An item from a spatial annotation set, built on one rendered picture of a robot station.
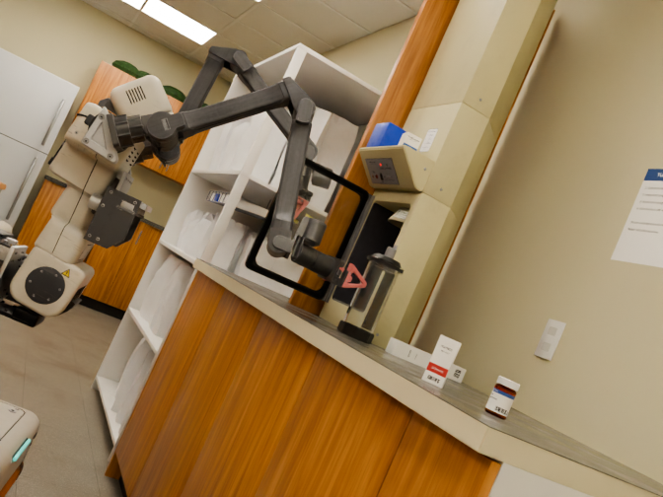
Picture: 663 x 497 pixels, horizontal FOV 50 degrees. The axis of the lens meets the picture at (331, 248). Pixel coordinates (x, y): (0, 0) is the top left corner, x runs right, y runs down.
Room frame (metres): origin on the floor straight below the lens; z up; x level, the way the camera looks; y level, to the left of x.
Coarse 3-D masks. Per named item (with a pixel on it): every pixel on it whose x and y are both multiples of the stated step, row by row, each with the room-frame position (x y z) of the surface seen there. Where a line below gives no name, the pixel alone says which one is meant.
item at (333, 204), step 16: (304, 176) 2.25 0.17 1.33; (320, 176) 2.27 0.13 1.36; (304, 192) 2.26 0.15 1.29; (320, 192) 2.28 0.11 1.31; (336, 192) 2.30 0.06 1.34; (352, 192) 2.33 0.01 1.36; (304, 208) 2.27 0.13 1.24; (320, 208) 2.29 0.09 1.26; (336, 208) 2.32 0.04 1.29; (352, 208) 2.34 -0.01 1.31; (336, 224) 2.33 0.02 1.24; (256, 240) 2.22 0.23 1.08; (336, 240) 2.34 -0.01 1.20; (272, 256) 2.25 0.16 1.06; (288, 272) 2.29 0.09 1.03; (304, 272) 2.31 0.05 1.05; (320, 288) 2.34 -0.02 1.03
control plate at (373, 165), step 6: (366, 162) 2.31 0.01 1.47; (372, 162) 2.27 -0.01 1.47; (378, 162) 2.23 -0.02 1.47; (384, 162) 2.19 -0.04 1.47; (390, 162) 2.15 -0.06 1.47; (372, 168) 2.28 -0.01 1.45; (378, 168) 2.24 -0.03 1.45; (384, 168) 2.20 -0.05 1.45; (390, 168) 2.17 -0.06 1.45; (372, 174) 2.30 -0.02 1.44; (378, 174) 2.26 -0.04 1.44; (384, 174) 2.22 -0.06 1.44; (390, 174) 2.18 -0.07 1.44; (396, 174) 2.15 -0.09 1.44; (372, 180) 2.32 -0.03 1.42; (378, 180) 2.28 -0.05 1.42; (384, 180) 2.24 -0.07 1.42; (390, 180) 2.20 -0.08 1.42; (396, 180) 2.17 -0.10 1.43
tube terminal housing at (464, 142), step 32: (416, 128) 2.28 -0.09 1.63; (448, 128) 2.09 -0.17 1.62; (480, 128) 2.12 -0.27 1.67; (448, 160) 2.09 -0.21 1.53; (480, 160) 2.22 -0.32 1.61; (384, 192) 2.30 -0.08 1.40; (416, 192) 2.11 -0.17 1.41; (448, 192) 2.11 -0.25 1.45; (416, 224) 2.09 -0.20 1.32; (448, 224) 2.17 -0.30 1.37; (416, 256) 2.11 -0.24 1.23; (416, 288) 2.14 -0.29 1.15; (384, 320) 2.10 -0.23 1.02; (416, 320) 2.29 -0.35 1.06
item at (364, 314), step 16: (368, 272) 1.94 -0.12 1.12; (384, 272) 1.92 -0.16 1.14; (400, 272) 1.93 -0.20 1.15; (368, 288) 1.92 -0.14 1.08; (384, 288) 1.93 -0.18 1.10; (352, 304) 1.94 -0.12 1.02; (368, 304) 1.92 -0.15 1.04; (384, 304) 1.94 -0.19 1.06; (352, 320) 1.93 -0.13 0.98; (368, 320) 1.92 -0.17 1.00
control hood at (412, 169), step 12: (372, 156) 2.25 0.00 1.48; (384, 156) 2.17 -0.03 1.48; (396, 156) 2.10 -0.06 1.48; (408, 156) 2.05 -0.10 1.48; (420, 156) 2.06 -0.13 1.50; (396, 168) 2.13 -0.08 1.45; (408, 168) 2.06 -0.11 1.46; (420, 168) 2.07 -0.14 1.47; (408, 180) 2.09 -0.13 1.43; (420, 180) 2.07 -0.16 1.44
